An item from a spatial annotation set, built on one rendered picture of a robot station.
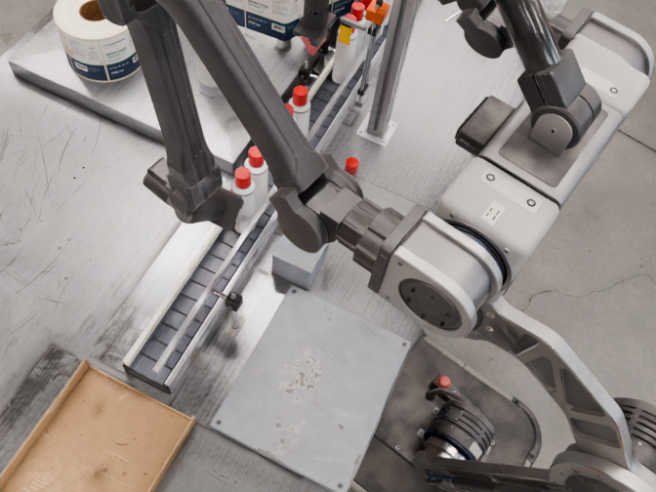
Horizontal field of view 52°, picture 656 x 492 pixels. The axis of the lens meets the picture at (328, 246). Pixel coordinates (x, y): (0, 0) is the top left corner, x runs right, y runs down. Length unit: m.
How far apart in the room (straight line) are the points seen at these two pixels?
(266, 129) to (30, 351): 0.86
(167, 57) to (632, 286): 2.23
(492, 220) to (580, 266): 1.96
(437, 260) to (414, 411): 1.28
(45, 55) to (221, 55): 1.16
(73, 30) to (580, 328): 1.96
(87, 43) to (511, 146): 1.15
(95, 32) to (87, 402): 0.87
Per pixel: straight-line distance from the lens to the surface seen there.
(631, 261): 2.90
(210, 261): 1.51
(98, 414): 1.46
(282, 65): 1.87
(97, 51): 1.78
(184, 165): 1.07
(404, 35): 1.55
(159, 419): 1.43
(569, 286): 2.73
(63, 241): 1.65
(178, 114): 1.01
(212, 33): 0.84
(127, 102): 1.80
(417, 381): 2.12
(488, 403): 2.16
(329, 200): 0.89
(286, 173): 0.88
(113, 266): 1.59
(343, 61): 1.77
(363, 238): 0.85
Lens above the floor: 2.20
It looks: 60 degrees down
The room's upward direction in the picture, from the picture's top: 10 degrees clockwise
